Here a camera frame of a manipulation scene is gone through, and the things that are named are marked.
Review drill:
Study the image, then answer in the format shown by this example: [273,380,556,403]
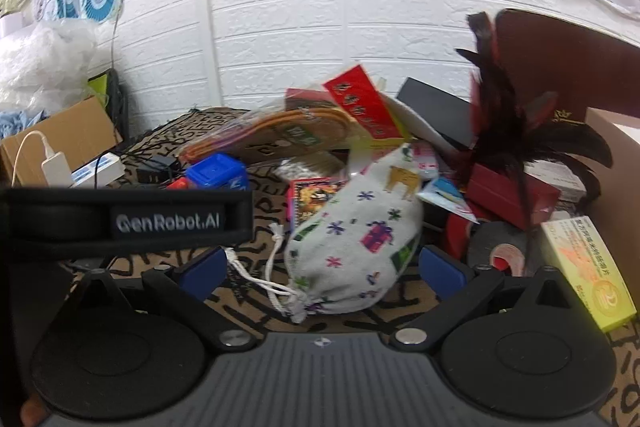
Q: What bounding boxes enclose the white insole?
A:
[380,93,453,154]

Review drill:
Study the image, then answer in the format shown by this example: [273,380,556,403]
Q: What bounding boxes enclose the open cardboard box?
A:
[0,96,124,188]

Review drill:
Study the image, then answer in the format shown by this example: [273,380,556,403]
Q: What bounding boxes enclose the pink white packet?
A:
[412,142,441,178]

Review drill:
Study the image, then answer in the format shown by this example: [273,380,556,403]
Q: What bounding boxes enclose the blue plastic box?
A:
[185,153,249,194]

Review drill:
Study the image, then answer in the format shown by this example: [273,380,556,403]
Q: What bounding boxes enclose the white medicine box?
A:
[524,171,587,204]

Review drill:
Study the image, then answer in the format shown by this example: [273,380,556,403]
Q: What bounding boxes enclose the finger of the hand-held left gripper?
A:
[0,188,254,261]

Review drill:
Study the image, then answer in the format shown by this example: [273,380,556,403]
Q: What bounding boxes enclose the black tape roll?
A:
[467,221,542,279]

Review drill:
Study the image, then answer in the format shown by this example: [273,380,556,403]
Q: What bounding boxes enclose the black box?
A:
[396,77,482,148]

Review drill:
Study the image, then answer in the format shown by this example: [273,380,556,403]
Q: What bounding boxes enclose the black red feather duster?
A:
[455,12,615,278]

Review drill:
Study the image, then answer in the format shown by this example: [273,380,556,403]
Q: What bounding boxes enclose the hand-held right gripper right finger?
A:
[390,246,591,353]

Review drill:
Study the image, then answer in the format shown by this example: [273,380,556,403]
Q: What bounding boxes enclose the maroon board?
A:
[492,9,640,128]

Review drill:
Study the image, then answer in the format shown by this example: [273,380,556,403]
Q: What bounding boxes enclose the white plastic bag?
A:
[0,19,99,110]

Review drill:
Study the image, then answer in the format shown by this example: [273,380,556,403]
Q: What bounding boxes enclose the colourful card pack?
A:
[287,176,347,234]

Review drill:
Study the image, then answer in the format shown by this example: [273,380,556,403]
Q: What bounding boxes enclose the lime green bag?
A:
[87,69,112,108]

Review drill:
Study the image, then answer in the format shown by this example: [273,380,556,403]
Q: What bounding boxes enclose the red tape roll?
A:
[444,211,482,264]

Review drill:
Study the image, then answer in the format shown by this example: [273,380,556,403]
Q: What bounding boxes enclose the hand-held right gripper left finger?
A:
[60,247,258,354]

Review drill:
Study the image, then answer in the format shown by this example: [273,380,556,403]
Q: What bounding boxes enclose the person's left hand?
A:
[21,394,50,426]

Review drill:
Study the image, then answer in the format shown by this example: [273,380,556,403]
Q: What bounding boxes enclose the printed white drawstring pouch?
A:
[269,144,426,324]

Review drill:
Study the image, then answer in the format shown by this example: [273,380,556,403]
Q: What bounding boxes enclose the yellow medicine box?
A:
[540,216,638,334]

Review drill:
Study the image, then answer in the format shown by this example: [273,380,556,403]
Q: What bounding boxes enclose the white power strip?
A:
[70,153,126,188]

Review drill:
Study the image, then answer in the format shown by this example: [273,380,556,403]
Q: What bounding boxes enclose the insoles in clear package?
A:
[179,106,362,164]

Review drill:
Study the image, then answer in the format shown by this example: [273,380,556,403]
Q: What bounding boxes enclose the white charger with cable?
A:
[12,130,74,186]

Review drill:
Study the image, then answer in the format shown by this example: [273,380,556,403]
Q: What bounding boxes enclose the red gift box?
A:
[464,161,562,229]

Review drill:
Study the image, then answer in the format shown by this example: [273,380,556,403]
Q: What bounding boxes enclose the flat red box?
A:
[285,86,333,112]

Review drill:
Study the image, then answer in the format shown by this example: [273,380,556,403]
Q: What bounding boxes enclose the red paper packet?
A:
[322,64,407,142]

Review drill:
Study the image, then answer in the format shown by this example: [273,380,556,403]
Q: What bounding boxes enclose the cardboard box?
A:
[584,107,640,240]
[0,96,124,188]

